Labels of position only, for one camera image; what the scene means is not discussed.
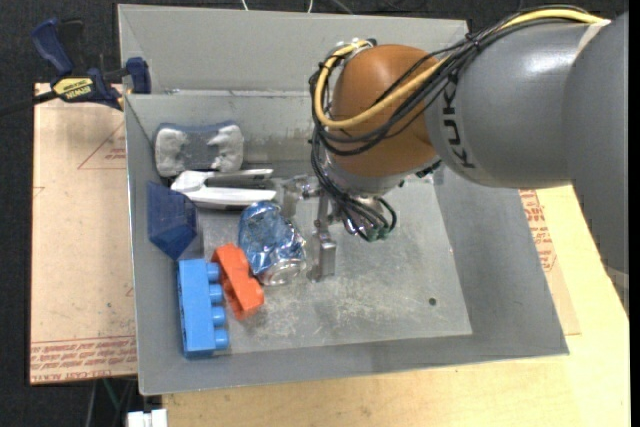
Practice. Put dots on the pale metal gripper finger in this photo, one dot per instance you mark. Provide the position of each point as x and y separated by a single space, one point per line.
291 197
325 260

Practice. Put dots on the crushed blue drink can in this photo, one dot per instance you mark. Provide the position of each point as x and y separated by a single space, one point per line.
272 242

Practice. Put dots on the grey metal bin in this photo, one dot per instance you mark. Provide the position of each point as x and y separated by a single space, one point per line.
380 280

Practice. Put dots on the white and silver stapler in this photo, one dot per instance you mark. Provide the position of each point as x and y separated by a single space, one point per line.
220 197

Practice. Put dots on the orange toy brick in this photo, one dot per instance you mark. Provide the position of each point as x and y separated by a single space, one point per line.
239 280

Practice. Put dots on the blue and grey sponge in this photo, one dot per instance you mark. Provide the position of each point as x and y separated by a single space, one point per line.
197 149

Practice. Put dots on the dark blue clear wedge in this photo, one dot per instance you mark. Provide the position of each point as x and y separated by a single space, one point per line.
170 220

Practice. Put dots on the light blue toy brick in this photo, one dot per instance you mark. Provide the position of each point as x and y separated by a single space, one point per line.
197 310

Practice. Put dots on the brown cardboard board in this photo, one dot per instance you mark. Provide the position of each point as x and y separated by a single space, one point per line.
80 225

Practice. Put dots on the black cylinder on white bracket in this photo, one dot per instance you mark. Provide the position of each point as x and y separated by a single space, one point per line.
431 172

